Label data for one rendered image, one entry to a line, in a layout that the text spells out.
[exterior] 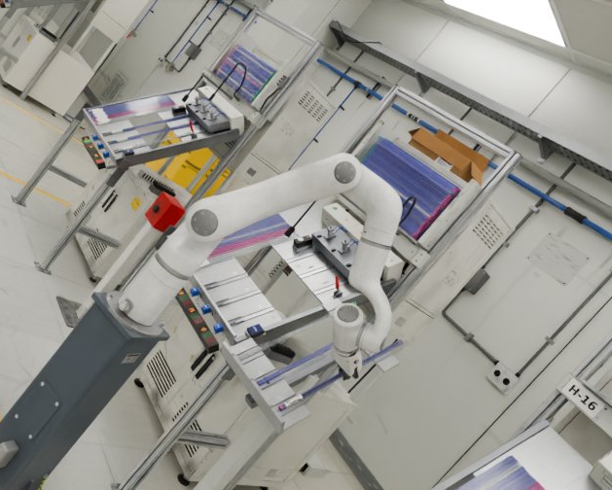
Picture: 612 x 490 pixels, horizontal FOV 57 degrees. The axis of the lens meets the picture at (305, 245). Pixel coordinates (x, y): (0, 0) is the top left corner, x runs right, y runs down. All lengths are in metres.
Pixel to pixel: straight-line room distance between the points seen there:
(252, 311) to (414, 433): 1.90
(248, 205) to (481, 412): 2.42
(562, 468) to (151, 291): 1.29
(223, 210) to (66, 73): 4.99
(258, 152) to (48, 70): 3.35
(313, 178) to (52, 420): 0.99
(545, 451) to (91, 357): 1.35
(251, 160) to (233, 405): 1.60
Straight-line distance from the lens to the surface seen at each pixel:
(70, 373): 1.74
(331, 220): 2.52
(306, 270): 2.31
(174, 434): 2.16
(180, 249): 1.59
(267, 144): 3.44
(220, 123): 3.29
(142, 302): 1.63
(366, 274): 1.57
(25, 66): 6.31
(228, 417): 2.40
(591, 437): 2.11
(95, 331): 1.69
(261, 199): 1.53
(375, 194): 1.56
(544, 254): 3.74
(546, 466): 1.91
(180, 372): 2.65
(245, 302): 2.16
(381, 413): 3.87
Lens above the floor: 1.37
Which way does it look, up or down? 7 degrees down
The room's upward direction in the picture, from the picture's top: 40 degrees clockwise
